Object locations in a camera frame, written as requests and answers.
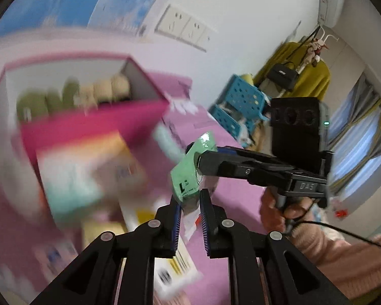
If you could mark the white wall switch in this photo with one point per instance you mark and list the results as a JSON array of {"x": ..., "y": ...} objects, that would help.
[{"x": 207, "y": 40}]

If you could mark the yellow tissue pack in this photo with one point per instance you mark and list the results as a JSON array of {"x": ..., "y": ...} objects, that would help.
[{"x": 101, "y": 235}]

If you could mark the green plush toy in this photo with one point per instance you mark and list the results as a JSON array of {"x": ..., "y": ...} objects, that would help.
[{"x": 47, "y": 101}]

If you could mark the black handbag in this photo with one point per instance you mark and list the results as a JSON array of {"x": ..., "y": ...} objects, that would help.
[{"x": 282, "y": 76}]

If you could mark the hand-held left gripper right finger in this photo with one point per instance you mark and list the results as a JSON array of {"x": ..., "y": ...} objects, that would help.
[{"x": 205, "y": 225}]

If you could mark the person's right hand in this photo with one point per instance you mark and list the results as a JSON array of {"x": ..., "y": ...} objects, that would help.
[{"x": 273, "y": 213}]

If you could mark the white wall socket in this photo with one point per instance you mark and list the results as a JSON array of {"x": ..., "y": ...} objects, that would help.
[
  {"x": 173, "y": 20},
  {"x": 195, "y": 31}
]

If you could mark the pink cardboard box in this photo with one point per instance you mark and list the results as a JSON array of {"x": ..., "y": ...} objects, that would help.
[{"x": 82, "y": 127}]

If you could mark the blue plastic rack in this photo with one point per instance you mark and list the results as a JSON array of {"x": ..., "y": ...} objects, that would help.
[{"x": 241, "y": 98}]

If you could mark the large pastel tissue pack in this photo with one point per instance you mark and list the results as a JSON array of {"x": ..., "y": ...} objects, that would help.
[{"x": 82, "y": 178}]

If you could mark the colourful wall map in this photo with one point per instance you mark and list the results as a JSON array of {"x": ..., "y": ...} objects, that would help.
[{"x": 66, "y": 0}]

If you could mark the tan teddy bear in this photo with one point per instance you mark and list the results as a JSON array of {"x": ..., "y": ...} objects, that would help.
[{"x": 104, "y": 89}]

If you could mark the white air conditioner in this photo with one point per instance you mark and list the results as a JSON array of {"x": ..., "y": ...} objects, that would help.
[{"x": 333, "y": 0}]

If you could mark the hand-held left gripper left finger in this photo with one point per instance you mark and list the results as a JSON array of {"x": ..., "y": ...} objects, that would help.
[{"x": 177, "y": 225}]

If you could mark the small figure toy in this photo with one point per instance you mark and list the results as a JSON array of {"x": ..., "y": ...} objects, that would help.
[{"x": 316, "y": 49}]

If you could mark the striped window curtain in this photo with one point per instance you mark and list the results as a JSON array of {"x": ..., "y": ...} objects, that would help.
[{"x": 358, "y": 139}]

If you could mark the small green packet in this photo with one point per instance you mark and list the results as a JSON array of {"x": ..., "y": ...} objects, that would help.
[{"x": 187, "y": 181}]

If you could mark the yellow garment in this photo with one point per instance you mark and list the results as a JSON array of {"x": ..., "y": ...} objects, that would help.
[{"x": 314, "y": 79}]

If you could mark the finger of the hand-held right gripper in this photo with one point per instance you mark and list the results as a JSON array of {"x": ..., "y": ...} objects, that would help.
[
  {"x": 238, "y": 152},
  {"x": 222, "y": 169}
]

